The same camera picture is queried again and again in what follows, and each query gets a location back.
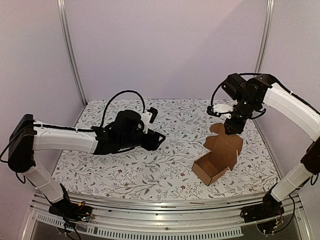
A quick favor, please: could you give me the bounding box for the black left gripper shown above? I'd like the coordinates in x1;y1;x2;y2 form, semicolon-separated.
119;129;166;152

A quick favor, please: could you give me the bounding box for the brown cardboard box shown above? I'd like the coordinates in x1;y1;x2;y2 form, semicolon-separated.
192;123;243;186

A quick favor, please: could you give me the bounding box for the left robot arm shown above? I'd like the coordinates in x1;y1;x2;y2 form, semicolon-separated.
4;110;166;217

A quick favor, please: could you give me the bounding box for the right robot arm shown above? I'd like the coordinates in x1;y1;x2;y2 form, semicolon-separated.
219;73;320;218

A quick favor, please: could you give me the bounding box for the floral patterned table cloth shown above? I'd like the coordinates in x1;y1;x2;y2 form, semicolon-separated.
52;99;279;201

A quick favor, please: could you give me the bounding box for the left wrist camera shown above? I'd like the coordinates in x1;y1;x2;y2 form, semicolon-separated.
141;107;158;134

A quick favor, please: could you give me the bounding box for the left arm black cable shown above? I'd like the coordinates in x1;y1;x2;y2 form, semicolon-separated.
102;89;147;126

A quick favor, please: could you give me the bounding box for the aluminium frame post right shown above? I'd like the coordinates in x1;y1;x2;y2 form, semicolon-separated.
253;0;275;75

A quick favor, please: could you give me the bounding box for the aluminium frame post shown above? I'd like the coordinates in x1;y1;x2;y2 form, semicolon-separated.
253;0;275;75
57;0;88;107

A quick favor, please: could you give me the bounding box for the aluminium front rail base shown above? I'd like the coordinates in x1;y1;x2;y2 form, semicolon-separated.
21;192;313;240

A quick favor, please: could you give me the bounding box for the aluminium frame post left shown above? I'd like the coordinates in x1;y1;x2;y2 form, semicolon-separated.
57;0;88;107

